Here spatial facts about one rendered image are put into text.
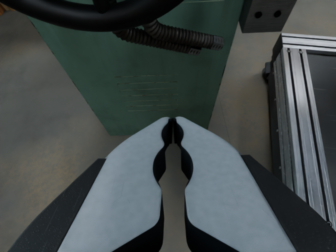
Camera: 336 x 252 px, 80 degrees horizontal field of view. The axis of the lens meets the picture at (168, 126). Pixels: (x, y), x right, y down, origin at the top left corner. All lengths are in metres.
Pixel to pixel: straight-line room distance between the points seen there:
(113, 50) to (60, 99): 0.69
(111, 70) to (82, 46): 0.10
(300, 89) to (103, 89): 0.68
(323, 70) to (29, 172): 1.26
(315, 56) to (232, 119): 0.41
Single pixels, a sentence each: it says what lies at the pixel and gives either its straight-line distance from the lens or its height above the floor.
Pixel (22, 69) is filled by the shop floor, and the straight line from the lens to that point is 1.44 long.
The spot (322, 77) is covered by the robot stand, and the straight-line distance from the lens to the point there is 0.98.
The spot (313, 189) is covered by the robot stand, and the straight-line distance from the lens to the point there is 0.71.
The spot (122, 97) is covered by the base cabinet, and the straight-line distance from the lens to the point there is 0.68.
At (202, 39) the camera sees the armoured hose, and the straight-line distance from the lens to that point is 0.38.
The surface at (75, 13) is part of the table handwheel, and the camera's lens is 0.27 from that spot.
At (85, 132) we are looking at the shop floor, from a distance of 1.01.
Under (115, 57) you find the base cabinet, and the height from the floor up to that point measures 0.46.
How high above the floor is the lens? 0.82
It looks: 62 degrees down
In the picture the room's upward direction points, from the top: 5 degrees counter-clockwise
